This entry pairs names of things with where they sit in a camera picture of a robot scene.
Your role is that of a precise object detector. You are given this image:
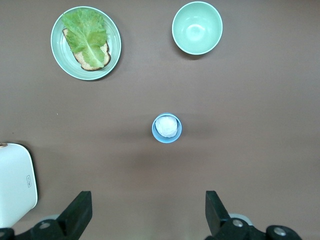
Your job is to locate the green lettuce leaf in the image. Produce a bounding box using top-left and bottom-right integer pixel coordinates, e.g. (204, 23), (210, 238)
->
(61, 7), (109, 68)

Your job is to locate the mint green plate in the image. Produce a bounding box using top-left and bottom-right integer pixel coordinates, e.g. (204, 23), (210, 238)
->
(50, 7), (122, 81)

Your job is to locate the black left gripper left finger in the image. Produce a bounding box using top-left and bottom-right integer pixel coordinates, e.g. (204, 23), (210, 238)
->
(0, 190), (93, 240)

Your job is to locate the blue cup holding white paper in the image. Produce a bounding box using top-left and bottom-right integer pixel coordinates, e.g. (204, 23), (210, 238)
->
(151, 112), (183, 144)

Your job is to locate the toasted bread slice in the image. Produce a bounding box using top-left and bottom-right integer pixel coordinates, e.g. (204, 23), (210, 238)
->
(61, 27), (112, 72)

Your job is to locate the white paper ball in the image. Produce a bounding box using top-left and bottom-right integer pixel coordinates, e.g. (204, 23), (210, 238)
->
(155, 114), (179, 139)

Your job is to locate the mint green bowl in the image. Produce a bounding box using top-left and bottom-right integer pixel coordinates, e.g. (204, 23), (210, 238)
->
(171, 1), (224, 55)

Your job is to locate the white toaster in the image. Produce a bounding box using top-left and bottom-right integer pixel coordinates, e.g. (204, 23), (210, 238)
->
(0, 142), (39, 229)

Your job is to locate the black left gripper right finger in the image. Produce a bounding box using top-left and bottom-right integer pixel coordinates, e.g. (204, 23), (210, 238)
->
(204, 190), (304, 240)

